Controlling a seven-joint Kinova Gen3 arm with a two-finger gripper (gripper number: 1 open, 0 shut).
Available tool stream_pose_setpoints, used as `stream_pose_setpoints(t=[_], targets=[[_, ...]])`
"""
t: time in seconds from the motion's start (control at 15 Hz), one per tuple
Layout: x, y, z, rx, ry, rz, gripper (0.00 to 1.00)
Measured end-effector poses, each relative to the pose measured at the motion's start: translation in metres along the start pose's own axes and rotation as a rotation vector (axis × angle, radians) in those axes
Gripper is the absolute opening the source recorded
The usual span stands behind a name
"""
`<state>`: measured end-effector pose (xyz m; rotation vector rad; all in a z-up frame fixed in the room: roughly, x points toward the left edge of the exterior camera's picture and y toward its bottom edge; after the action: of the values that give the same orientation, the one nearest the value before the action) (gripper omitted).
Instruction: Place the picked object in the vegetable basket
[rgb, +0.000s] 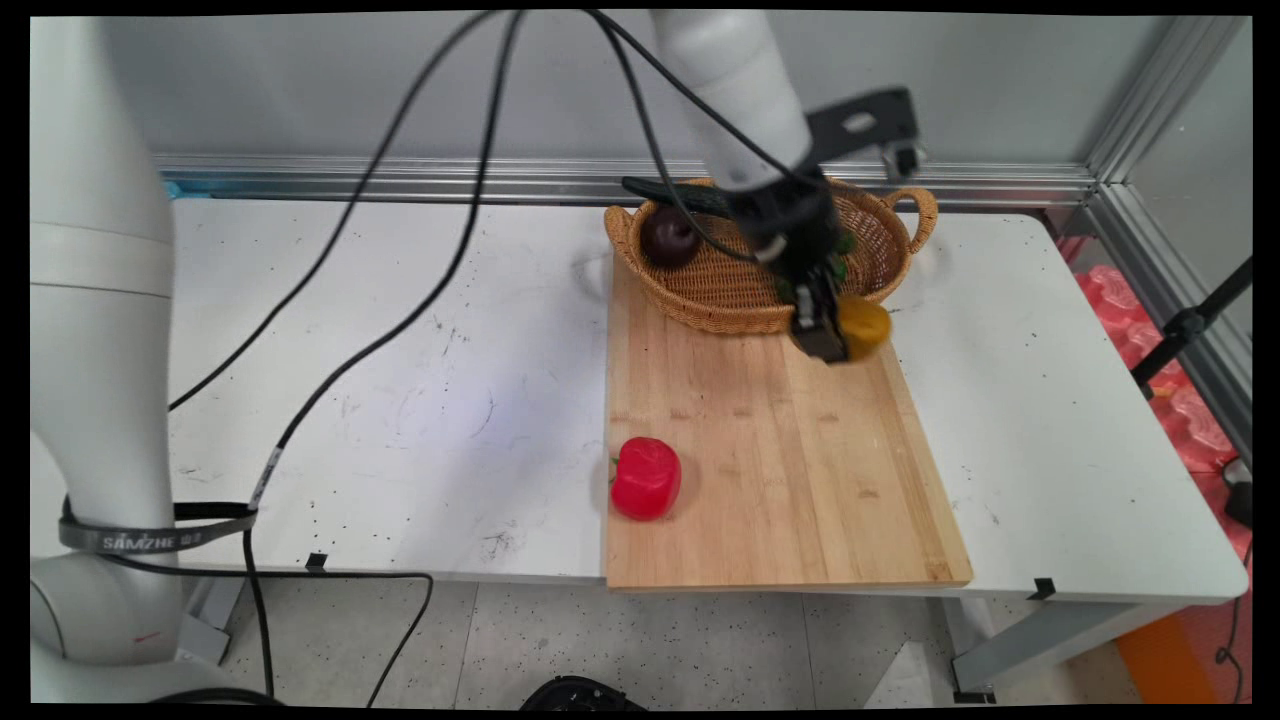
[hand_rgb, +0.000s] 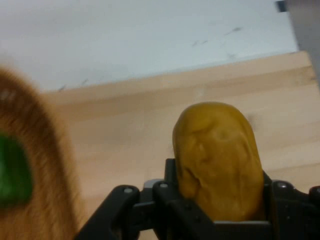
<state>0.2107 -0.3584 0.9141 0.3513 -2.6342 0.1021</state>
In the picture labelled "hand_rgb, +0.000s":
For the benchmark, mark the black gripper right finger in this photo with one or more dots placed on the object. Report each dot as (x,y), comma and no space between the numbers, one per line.
(295,212)

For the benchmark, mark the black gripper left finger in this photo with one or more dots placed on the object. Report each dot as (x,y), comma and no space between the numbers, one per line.
(160,210)

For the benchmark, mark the woven wicker basket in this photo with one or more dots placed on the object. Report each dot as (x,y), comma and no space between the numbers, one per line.
(47,160)

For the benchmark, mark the light wooden cutting board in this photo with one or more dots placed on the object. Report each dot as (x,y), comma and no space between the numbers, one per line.
(125,130)

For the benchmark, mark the green bell pepper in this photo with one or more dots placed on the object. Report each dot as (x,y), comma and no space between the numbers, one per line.
(12,172)

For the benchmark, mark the yellow-brown potato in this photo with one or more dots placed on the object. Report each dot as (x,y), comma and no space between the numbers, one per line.
(220,160)

